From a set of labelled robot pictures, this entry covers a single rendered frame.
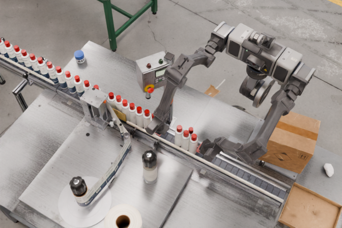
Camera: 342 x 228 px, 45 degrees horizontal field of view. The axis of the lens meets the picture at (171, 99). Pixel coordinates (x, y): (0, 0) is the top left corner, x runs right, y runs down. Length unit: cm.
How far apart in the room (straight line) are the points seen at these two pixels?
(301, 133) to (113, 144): 115
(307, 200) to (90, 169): 132
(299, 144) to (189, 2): 267
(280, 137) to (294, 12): 256
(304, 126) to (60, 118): 156
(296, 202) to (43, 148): 161
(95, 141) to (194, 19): 229
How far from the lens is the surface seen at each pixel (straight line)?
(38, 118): 289
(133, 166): 255
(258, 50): 200
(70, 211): 248
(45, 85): 298
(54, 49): 437
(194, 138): 241
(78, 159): 262
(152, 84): 228
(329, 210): 267
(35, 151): 277
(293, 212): 260
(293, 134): 249
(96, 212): 246
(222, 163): 258
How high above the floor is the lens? 319
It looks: 56 degrees down
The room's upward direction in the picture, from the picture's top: 1 degrees clockwise
